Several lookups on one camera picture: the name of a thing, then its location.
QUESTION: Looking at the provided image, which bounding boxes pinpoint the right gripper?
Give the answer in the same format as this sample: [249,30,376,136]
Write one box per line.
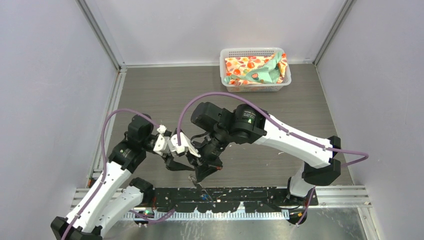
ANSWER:
[184,126,230,181]

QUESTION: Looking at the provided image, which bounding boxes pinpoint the large metal keyring disc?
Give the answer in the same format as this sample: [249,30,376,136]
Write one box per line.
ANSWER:
[188,174,213,203]

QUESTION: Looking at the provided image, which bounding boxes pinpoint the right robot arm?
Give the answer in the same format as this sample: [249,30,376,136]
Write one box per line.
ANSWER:
[190,102,342,205]

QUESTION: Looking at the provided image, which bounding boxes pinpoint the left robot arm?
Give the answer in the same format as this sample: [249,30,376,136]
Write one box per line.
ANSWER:
[50,110,200,240]

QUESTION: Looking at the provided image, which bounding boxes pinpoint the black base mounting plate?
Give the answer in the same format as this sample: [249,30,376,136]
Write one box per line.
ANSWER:
[141,186,311,213]

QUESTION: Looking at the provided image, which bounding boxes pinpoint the white plastic basket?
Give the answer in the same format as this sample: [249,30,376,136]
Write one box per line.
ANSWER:
[219,47,292,93]

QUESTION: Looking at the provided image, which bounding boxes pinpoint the floral patterned cloth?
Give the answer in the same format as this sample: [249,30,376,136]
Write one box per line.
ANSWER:
[224,51,288,86]

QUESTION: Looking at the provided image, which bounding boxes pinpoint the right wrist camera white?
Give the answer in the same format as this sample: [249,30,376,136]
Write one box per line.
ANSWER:
[168,132,201,158]

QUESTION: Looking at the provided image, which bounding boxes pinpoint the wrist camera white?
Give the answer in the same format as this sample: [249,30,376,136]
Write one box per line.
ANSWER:
[153,124,172,157]
[168,132,201,158]

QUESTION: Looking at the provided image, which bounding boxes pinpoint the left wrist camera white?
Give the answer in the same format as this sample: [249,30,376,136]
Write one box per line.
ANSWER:
[153,124,172,157]

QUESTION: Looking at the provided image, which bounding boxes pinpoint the aluminium frame rail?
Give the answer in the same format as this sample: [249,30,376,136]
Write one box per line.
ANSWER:
[72,186,372,224]

